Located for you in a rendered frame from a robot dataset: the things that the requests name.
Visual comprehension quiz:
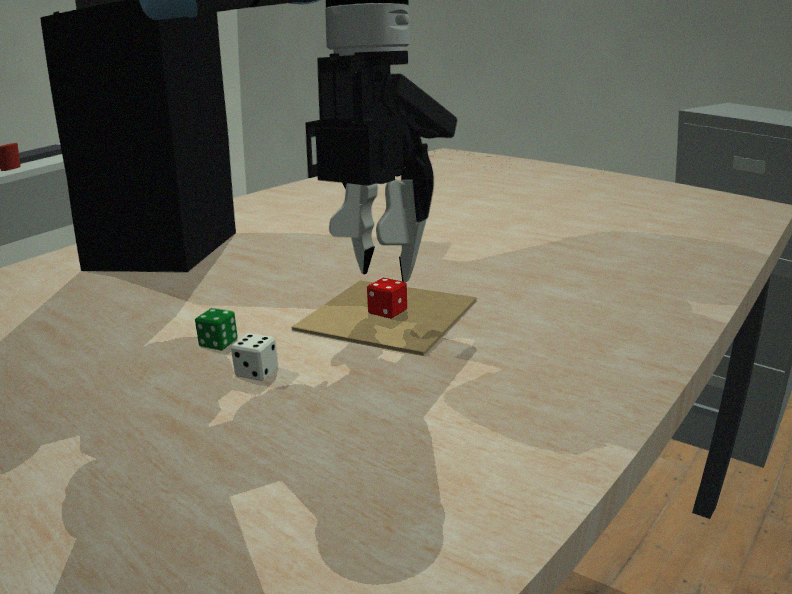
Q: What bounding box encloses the white die with black pips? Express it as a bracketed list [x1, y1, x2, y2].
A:
[231, 333, 278, 381]

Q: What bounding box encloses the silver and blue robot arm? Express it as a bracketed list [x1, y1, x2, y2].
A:
[75, 0, 457, 139]

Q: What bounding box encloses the green die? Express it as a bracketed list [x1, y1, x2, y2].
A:
[195, 308, 238, 350]

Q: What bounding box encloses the red die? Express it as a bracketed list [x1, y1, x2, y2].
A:
[367, 278, 407, 319]

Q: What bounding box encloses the tan flat mat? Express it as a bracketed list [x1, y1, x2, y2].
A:
[292, 280, 477, 356]

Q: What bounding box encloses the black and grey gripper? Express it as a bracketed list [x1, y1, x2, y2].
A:
[305, 51, 434, 283]

